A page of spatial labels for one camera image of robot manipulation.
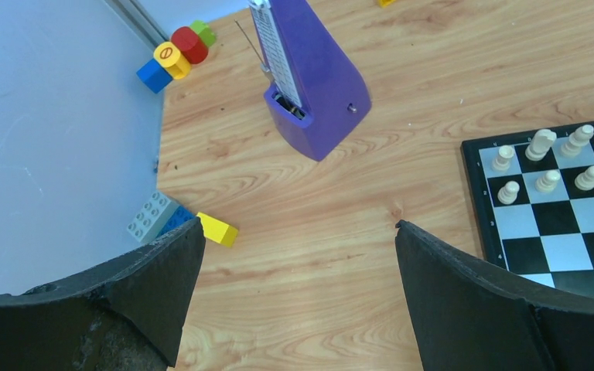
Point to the purple metronome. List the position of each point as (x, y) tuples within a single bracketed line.
[(316, 95)]

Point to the small yellow block left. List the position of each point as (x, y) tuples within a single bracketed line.
[(217, 230)]

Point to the grey blue brick left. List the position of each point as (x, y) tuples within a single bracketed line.
[(158, 215)]

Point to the red cylinder block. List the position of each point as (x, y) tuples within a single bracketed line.
[(190, 44)]

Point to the black white chessboard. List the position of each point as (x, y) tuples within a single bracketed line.
[(536, 218)]

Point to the green block left corner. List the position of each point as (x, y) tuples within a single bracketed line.
[(203, 30)]

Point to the yellow triangle toy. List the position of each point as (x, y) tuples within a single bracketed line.
[(384, 3)]

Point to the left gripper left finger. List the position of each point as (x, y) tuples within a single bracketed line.
[(127, 313)]

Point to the yellow cylinder block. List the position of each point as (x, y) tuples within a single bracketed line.
[(171, 59)]

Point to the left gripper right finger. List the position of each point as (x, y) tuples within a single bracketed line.
[(468, 314)]

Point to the blue block left corner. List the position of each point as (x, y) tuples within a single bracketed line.
[(154, 76)]

